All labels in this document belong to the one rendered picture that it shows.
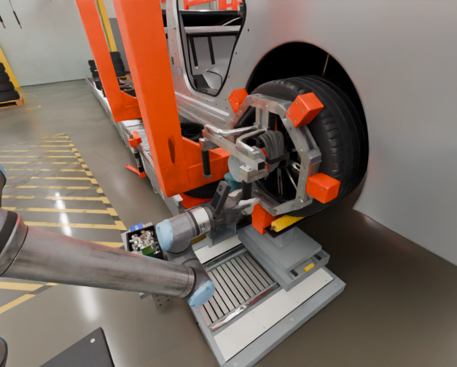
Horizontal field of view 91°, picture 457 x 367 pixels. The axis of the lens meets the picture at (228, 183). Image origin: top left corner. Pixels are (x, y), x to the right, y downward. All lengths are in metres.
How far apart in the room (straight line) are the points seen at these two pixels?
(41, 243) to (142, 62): 0.89
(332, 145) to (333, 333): 1.02
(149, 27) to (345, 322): 1.75
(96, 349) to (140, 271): 0.70
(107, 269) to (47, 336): 1.27
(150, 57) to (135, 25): 0.12
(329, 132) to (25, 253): 0.86
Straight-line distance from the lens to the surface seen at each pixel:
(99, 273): 0.55
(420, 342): 1.70
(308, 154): 0.86
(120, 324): 1.62
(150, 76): 1.21
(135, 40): 1.19
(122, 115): 3.19
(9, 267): 0.50
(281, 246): 1.48
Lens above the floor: 1.33
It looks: 33 degrees down
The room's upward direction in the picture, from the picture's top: 3 degrees counter-clockwise
